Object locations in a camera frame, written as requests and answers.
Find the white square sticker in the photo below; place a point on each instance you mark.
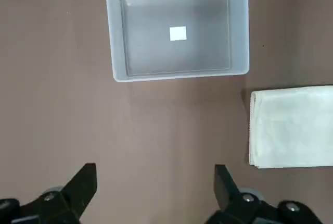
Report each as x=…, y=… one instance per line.
x=178, y=33

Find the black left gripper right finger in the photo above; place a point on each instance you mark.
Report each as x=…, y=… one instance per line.
x=247, y=211

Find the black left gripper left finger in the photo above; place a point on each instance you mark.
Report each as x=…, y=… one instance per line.
x=59, y=205

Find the clear plastic box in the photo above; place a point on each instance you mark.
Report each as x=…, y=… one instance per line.
x=179, y=75

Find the cream tablecloth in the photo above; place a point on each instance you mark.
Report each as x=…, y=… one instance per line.
x=291, y=127

